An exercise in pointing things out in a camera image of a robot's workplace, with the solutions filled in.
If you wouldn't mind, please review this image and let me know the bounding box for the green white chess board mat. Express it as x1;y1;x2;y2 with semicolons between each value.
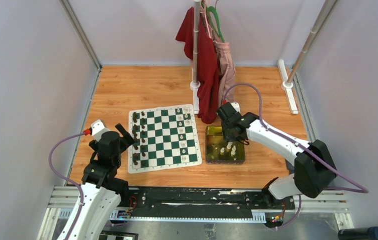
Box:
127;104;203;174

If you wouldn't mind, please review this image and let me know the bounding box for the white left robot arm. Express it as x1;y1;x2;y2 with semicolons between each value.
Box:
58;119;135;240

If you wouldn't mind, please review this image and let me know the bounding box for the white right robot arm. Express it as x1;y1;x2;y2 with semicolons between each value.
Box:
217;102;337;209

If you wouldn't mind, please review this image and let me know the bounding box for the yellow tray of white pieces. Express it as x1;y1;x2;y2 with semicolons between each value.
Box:
205;125;246;165

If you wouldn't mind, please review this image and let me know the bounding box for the red hanging garment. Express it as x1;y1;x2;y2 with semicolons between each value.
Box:
175;7;219;124

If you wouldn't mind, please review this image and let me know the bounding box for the white clothes rack pole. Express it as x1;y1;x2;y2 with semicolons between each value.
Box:
190;0;201;115

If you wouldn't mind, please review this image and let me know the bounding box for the pink hanging garment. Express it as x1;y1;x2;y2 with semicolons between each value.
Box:
200;1;236;105

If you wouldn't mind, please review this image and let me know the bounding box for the white rack foot right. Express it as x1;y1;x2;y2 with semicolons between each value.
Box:
277;59;299;115

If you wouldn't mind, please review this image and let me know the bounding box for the green clothes hanger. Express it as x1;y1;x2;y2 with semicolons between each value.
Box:
206;0;225;43

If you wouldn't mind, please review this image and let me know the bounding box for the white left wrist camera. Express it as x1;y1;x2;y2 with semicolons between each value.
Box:
90;119;110;141

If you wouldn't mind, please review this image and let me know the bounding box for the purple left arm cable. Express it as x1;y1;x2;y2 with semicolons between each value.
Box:
48;130;92;240

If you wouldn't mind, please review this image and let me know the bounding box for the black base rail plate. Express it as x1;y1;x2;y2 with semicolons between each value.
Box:
118;186;295;220

